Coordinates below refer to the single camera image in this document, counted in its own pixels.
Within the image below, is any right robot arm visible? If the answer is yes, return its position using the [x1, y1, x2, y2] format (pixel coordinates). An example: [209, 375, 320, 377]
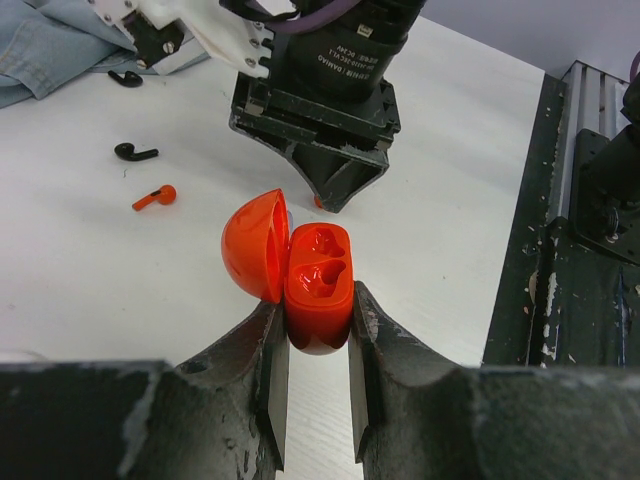
[229, 1, 424, 213]

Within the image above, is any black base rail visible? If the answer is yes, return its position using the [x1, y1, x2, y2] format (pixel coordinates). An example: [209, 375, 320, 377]
[483, 63, 639, 368]

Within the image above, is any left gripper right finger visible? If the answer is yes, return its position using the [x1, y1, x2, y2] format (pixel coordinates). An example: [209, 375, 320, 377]
[348, 282, 639, 479]

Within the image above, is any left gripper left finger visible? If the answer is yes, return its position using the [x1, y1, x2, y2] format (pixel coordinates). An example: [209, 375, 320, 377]
[1, 302, 289, 479]

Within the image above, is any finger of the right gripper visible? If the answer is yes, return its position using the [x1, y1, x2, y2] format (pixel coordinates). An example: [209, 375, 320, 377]
[287, 142, 389, 213]

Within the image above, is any black earbud near jacket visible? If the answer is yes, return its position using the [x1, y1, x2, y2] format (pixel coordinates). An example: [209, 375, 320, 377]
[107, 70, 143, 88]

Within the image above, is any blue denim jacket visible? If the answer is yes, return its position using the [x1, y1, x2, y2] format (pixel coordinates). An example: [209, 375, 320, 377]
[1, 0, 156, 108]

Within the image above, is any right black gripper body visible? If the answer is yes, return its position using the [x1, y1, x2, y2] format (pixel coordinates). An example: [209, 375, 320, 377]
[229, 74, 401, 150]

